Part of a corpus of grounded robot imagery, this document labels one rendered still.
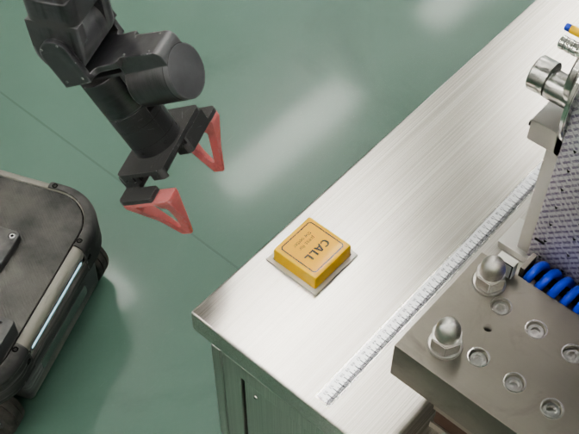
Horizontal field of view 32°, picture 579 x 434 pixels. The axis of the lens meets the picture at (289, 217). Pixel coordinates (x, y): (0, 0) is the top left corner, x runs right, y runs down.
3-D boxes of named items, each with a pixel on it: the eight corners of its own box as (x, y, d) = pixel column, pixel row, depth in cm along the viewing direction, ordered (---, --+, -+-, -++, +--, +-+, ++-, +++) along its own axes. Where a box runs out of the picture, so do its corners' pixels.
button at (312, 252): (308, 226, 132) (309, 215, 130) (351, 256, 129) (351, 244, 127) (273, 259, 129) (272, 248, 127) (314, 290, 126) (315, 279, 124)
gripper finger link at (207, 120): (249, 153, 119) (208, 95, 114) (227, 199, 115) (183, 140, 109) (204, 160, 123) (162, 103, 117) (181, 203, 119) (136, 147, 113)
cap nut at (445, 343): (440, 324, 108) (445, 300, 104) (469, 343, 107) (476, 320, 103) (420, 346, 106) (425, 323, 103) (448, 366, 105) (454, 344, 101)
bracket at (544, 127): (514, 221, 133) (565, 46, 109) (557, 247, 130) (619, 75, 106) (493, 244, 131) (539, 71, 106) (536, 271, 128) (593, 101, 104)
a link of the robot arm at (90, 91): (90, 47, 108) (65, 83, 104) (137, 36, 104) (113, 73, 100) (126, 96, 112) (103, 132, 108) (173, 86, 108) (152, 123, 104)
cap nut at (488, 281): (484, 263, 113) (490, 239, 109) (512, 282, 111) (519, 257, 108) (464, 284, 111) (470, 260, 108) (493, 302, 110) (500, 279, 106)
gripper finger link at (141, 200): (227, 197, 115) (183, 139, 110) (203, 245, 111) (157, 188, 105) (182, 202, 119) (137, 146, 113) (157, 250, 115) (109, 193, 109)
